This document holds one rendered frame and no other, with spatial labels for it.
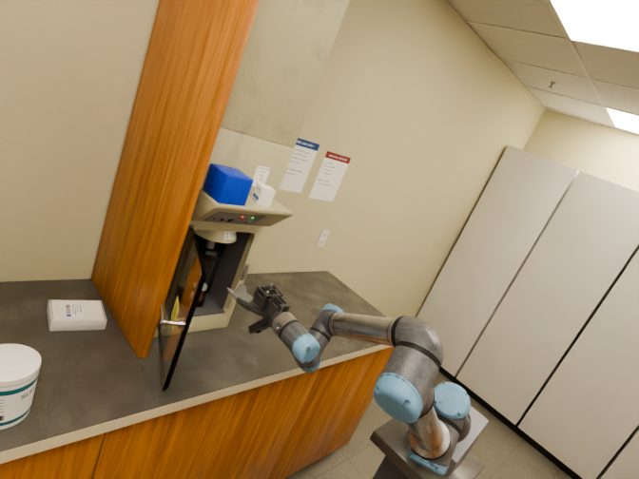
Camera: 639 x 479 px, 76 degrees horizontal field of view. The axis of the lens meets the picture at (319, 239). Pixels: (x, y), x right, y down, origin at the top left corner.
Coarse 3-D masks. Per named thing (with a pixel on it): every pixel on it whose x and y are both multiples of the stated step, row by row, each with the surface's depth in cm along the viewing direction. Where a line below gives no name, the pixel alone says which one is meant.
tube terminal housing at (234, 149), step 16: (224, 128) 123; (224, 144) 126; (240, 144) 130; (256, 144) 134; (272, 144) 138; (224, 160) 129; (240, 160) 132; (256, 160) 137; (272, 160) 141; (288, 160) 146; (272, 176) 145; (208, 224) 136; (224, 224) 141; (240, 224) 146; (256, 240) 155; (240, 272) 161; (224, 304) 164; (192, 320) 153; (208, 320) 159; (224, 320) 165
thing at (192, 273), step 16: (192, 240) 122; (192, 256) 118; (192, 272) 114; (176, 288) 128; (192, 288) 110; (192, 304) 107; (176, 320) 119; (160, 336) 135; (176, 336) 115; (160, 352) 129; (176, 352) 112; (160, 368) 124
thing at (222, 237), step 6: (198, 234) 144; (204, 234) 144; (210, 234) 144; (216, 234) 145; (222, 234) 146; (228, 234) 148; (234, 234) 151; (216, 240) 145; (222, 240) 146; (228, 240) 148; (234, 240) 151
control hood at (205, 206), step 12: (204, 192) 126; (204, 204) 124; (216, 204) 121; (228, 204) 124; (252, 204) 134; (276, 204) 145; (192, 216) 129; (204, 216) 126; (264, 216) 138; (276, 216) 141; (288, 216) 144
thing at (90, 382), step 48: (0, 288) 137; (48, 288) 147; (288, 288) 222; (336, 288) 248; (0, 336) 119; (48, 336) 126; (96, 336) 134; (192, 336) 153; (240, 336) 165; (336, 336) 194; (48, 384) 111; (96, 384) 117; (144, 384) 124; (192, 384) 131; (240, 384) 140; (0, 432) 94; (48, 432) 99; (96, 432) 107
